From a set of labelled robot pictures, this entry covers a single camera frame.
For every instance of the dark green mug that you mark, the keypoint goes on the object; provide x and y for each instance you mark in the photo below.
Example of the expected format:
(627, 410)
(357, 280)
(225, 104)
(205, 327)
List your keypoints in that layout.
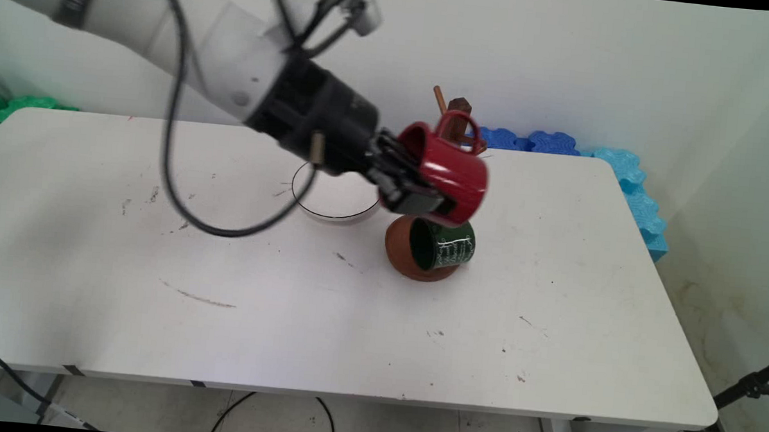
(451, 246)

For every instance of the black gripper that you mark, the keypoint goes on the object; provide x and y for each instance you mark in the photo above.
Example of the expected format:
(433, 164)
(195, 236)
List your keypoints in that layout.
(317, 113)

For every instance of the green foam mat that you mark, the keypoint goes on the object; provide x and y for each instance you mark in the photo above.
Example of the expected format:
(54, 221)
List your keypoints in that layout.
(25, 106)

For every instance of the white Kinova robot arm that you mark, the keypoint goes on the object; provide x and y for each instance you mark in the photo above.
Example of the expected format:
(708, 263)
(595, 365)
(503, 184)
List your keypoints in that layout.
(131, 9)

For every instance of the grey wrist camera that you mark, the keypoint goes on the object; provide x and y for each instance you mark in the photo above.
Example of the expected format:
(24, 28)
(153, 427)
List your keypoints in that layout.
(358, 1)

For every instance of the dark blue foam mat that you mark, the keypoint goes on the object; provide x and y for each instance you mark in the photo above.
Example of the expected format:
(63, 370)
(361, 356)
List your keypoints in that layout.
(530, 142)

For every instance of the light blue foam mat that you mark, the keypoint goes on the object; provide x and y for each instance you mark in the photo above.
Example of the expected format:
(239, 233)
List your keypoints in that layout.
(637, 189)

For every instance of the red mug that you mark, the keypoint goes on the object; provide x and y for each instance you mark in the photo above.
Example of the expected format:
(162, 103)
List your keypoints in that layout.
(454, 170)

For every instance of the white plate with black rim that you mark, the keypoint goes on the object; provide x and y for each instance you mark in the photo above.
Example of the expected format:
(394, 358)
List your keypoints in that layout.
(338, 201)

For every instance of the brown wooden mug stand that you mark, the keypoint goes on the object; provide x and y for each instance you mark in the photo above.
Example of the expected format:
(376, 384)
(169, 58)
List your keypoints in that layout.
(399, 245)

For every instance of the black tripod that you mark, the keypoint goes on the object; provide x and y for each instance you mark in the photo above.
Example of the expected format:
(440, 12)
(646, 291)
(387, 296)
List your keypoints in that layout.
(737, 396)

